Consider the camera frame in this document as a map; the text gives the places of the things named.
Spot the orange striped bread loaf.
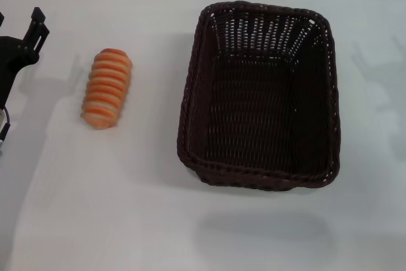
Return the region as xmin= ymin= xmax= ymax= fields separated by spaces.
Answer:
xmin=81 ymin=48 xmax=134 ymax=131

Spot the dark brown woven basket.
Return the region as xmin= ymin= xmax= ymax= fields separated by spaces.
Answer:
xmin=176 ymin=0 xmax=342 ymax=192

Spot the left arm cable with connector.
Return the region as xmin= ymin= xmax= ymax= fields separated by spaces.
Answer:
xmin=0 ymin=107 xmax=12 ymax=157

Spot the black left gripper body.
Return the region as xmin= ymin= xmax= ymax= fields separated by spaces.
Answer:
xmin=0 ymin=36 xmax=41 ymax=109

